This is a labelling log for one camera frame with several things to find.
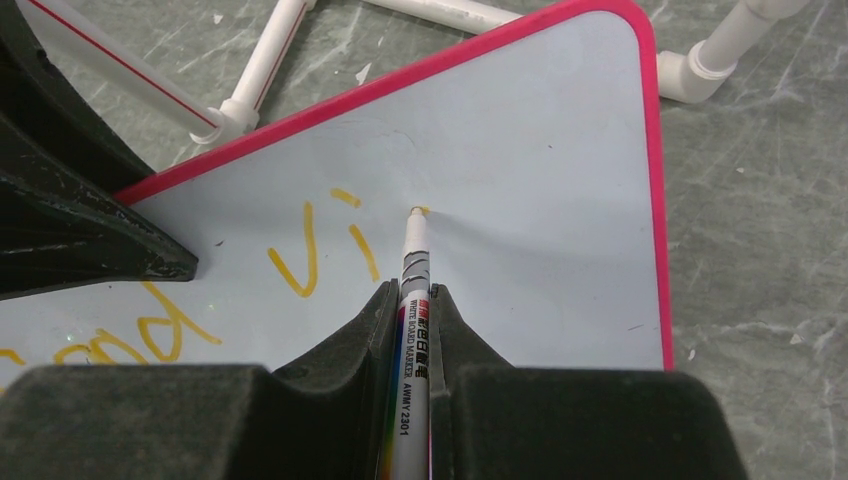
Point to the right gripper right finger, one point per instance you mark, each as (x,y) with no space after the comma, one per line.
(492,420)

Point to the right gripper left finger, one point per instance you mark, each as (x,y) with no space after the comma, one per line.
(321,416)

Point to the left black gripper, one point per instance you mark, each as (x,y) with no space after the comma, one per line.
(61,169)

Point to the white marker pen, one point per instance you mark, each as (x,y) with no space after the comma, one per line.
(405,453)

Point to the red-framed whiteboard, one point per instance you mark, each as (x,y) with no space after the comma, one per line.
(535,149)

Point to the white PVC pipe frame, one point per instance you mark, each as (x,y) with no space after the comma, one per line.
(690,78)

